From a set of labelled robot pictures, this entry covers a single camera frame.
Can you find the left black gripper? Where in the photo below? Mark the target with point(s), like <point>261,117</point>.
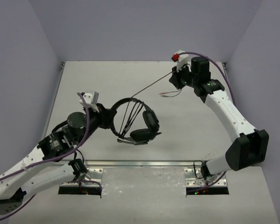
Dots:
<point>107,115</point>

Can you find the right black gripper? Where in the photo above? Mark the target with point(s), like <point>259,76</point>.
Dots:
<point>176,77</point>

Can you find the black headset with microphone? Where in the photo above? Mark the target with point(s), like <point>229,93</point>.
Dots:
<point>141,124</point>

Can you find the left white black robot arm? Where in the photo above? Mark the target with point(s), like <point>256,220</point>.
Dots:
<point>24,180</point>

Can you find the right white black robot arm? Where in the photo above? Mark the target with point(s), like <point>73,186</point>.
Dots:
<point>249,145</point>

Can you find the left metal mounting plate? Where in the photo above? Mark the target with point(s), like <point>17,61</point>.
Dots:
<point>92,179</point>

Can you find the metal mounting plate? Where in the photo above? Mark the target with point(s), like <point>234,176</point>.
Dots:
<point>194,178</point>
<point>92,179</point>

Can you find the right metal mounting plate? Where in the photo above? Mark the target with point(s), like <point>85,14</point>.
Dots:
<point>194,178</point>

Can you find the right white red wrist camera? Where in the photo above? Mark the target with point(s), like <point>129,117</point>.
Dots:
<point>181,58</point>

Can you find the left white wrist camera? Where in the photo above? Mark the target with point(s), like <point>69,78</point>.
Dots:
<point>91,100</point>

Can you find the metal table edge rail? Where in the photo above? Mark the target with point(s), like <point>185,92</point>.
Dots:
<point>140,163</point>

